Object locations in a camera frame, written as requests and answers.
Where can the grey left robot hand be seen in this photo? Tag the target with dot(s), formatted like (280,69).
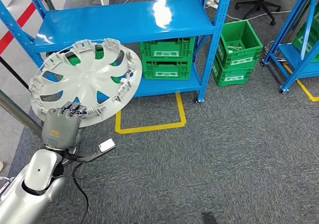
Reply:
(60,130)

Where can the grey plastic wheel hubcap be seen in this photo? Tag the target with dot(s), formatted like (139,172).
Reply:
(87,80)

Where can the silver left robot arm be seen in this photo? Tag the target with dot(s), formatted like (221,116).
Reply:
(25,199)

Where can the blue steel shelf rack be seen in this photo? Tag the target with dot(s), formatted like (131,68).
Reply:
(291,54)
(112,21)

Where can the small white part bundle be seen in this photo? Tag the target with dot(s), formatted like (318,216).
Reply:
(233,47)

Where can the short red barrier belt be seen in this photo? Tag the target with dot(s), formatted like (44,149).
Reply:
(14,28)

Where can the yellow floor tape outline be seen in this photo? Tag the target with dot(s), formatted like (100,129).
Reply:
(306,90)
(149,128)

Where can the short white power strip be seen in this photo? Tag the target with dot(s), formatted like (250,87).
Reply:
(212,3)

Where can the chrome round stool base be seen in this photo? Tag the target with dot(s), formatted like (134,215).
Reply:
(270,49)

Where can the black office chair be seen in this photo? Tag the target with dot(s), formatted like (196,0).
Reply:
(261,0)

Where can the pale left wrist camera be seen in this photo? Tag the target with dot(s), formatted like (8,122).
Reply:
(106,145)

